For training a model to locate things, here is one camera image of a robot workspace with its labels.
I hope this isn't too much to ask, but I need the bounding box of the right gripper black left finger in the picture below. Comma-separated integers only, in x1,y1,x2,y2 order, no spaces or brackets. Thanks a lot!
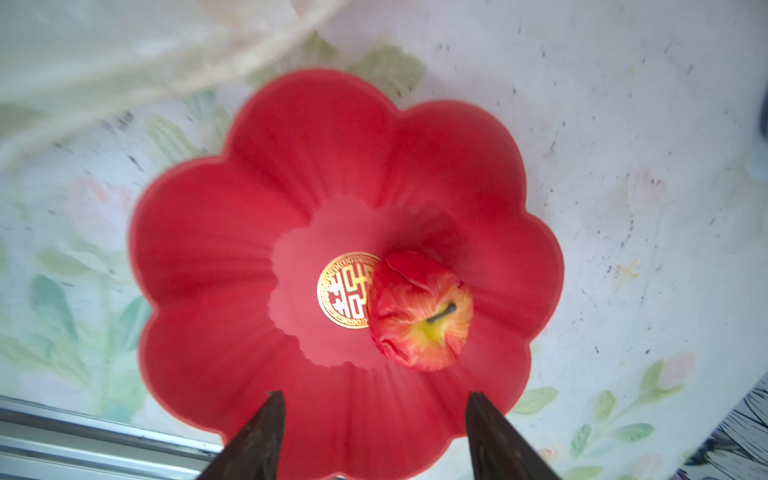
197,391,286,480

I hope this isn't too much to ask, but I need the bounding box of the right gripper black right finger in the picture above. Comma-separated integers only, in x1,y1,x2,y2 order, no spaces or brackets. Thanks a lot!
465,392,560,480

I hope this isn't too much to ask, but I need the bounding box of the red apple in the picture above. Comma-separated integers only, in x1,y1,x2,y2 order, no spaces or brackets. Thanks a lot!
367,251,474,372

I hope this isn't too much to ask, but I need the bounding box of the cream plastic bag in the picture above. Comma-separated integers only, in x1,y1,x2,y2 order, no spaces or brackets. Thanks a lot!
1,1,343,169

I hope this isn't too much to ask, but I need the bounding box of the red flower-shaped plate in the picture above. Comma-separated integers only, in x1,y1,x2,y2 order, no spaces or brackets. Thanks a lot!
129,70,565,479

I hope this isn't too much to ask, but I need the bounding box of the aluminium rail frame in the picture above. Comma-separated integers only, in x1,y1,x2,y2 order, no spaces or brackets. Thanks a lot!
1,396,222,479

